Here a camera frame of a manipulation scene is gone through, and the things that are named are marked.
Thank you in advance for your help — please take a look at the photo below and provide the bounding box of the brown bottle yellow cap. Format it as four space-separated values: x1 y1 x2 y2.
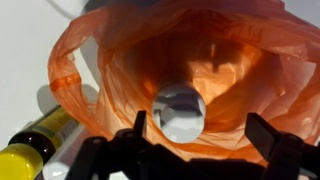
0 106 78 180

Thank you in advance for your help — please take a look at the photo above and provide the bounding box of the small white bottle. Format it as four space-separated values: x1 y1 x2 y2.
42 124 129 180

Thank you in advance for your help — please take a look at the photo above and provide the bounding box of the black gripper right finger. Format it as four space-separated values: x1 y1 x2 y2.
245 113 281 160

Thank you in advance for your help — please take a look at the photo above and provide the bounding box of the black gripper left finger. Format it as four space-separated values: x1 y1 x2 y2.
133 111 147 138

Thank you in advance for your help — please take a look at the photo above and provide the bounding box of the orange plastic bag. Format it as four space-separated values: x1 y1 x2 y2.
48 0 320 162

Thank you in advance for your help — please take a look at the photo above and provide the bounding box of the white pill bottle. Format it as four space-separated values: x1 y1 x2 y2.
151 84 206 144

